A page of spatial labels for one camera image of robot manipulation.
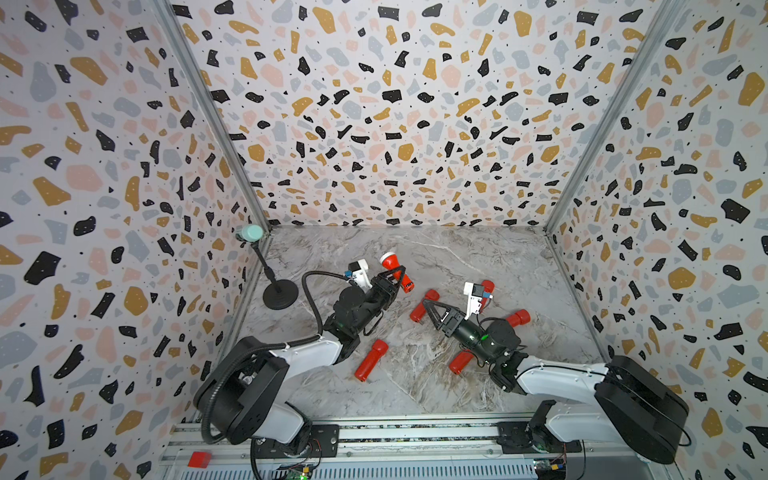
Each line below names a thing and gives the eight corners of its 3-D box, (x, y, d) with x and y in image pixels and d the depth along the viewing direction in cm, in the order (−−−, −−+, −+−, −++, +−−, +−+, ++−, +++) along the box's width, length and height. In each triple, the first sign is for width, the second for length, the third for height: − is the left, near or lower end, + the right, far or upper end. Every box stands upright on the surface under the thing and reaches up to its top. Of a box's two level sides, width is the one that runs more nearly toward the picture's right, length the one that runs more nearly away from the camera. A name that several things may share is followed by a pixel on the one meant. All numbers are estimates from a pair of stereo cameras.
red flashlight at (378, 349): (351, 375, 86) (350, 372, 84) (378, 340, 93) (377, 336, 91) (363, 383, 85) (362, 380, 83) (388, 347, 92) (388, 343, 90)
